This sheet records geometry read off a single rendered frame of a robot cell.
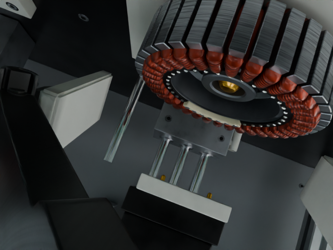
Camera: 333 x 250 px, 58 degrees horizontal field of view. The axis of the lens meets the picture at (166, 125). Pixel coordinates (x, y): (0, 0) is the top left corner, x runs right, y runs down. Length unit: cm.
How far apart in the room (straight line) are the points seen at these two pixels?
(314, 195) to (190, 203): 7
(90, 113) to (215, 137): 16
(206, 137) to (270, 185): 18
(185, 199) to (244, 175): 26
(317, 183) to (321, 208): 2
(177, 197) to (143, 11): 11
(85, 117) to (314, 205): 13
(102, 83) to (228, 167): 30
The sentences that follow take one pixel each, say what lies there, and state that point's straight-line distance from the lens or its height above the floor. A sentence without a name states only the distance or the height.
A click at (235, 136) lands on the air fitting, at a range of 31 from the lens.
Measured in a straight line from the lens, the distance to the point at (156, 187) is 19.
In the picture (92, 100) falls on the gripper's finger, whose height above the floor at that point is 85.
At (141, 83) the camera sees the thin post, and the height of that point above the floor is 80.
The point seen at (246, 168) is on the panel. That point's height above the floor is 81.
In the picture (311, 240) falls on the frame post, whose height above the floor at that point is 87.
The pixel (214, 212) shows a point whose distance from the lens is 19.
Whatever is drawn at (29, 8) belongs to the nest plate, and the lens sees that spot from 29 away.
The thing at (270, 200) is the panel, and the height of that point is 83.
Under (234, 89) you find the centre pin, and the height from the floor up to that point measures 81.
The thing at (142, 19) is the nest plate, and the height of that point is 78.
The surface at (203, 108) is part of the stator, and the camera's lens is 21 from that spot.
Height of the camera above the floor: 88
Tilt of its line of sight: 12 degrees down
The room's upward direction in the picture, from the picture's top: 159 degrees counter-clockwise
